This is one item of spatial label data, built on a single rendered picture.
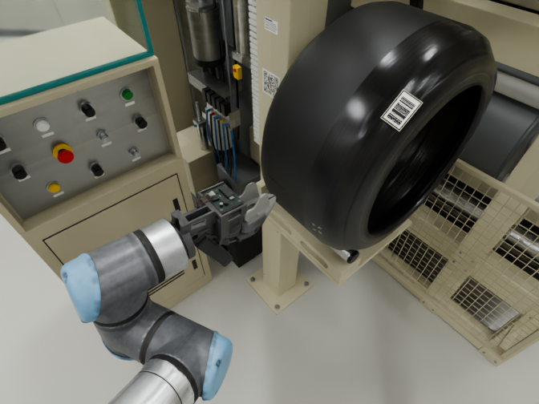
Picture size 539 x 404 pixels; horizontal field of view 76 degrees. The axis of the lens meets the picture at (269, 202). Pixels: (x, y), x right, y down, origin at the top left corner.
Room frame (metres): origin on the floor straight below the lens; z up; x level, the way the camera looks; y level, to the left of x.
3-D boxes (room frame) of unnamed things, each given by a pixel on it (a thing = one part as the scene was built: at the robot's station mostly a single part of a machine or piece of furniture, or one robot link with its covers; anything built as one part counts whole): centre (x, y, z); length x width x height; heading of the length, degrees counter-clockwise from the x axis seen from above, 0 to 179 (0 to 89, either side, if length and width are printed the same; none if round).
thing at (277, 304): (0.94, -0.05, 0.01); 0.27 x 0.27 x 0.02; 40
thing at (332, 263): (0.66, -0.12, 0.84); 0.36 x 0.09 x 0.06; 40
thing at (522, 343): (0.79, -0.63, 0.65); 0.90 x 0.02 x 0.70; 40
